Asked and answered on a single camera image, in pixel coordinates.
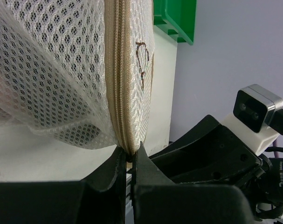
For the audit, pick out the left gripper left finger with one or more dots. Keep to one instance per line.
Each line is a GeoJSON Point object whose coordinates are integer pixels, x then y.
{"type": "Point", "coordinates": [99, 198]}

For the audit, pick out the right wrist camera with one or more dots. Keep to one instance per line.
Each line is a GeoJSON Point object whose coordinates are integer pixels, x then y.
{"type": "Point", "coordinates": [257, 117]}

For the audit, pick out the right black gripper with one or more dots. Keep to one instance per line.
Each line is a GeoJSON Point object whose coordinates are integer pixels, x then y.
{"type": "Point", "coordinates": [229, 153]}

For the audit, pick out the green plastic tray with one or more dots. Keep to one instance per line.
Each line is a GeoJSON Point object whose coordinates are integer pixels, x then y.
{"type": "Point", "coordinates": [176, 18]}

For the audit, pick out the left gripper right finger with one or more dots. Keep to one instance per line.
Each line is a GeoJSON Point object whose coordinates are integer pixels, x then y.
{"type": "Point", "coordinates": [158, 200]}

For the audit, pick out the white mesh laundry bag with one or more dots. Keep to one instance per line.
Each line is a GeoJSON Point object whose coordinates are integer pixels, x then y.
{"type": "Point", "coordinates": [79, 71]}

